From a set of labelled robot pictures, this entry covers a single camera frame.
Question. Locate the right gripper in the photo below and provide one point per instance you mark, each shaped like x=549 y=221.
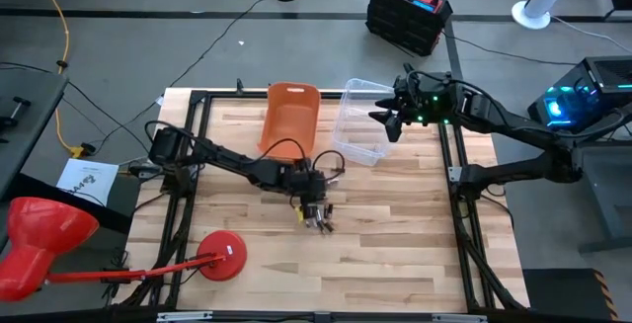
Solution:
x=424 y=101

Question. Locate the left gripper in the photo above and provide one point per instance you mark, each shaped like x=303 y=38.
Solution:
x=306 y=185

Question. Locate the clear plastic bin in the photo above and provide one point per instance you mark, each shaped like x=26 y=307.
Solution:
x=358 y=135

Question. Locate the orange plastic bin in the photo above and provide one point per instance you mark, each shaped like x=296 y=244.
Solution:
x=291 y=115

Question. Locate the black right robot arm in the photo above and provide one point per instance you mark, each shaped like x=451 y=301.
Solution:
x=513 y=170

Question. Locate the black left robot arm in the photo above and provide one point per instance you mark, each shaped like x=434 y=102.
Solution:
x=232 y=157

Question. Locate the black table clamp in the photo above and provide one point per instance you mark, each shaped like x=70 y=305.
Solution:
x=240 y=87

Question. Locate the black computer with coloured lights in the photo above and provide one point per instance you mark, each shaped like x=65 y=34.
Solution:
x=602 y=86

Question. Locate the white printed paper sheet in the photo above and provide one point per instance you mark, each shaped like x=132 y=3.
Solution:
x=89 y=181

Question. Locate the grey metal desk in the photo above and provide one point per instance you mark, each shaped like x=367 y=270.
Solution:
x=607 y=189

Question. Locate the black box with hazard stripe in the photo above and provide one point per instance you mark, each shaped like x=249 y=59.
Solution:
x=563 y=293

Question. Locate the red desk lamp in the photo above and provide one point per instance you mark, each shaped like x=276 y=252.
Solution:
x=44 y=234

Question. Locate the black side table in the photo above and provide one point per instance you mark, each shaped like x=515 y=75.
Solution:
x=44 y=110

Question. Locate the black bar clamp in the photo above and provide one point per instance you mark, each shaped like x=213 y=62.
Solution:
x=12 y=110

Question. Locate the black aluminium table frame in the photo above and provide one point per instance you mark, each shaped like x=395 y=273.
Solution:
x=232 y=95

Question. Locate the silver metal bracket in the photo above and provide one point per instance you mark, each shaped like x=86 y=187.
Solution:
x=459 y=318
x=185 y=317

